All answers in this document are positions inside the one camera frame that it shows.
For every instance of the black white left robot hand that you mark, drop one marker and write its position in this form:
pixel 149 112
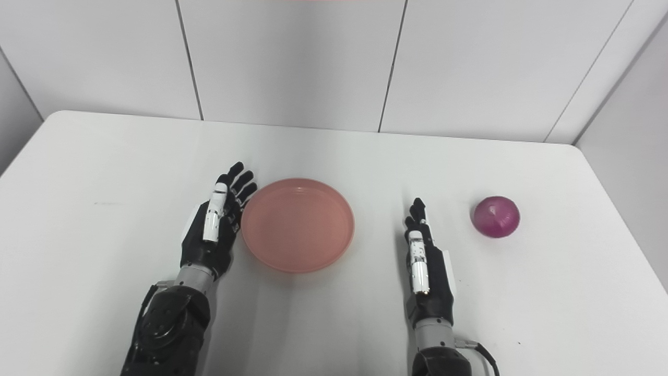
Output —
pixel 201 256

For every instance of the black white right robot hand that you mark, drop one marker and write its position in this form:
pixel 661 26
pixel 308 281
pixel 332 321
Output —
pixel 436 292

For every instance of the purple red onion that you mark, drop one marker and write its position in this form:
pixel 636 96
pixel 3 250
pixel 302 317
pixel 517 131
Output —
pixel 496 216

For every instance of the pink round plate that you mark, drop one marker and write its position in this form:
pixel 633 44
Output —
pixel 297 225

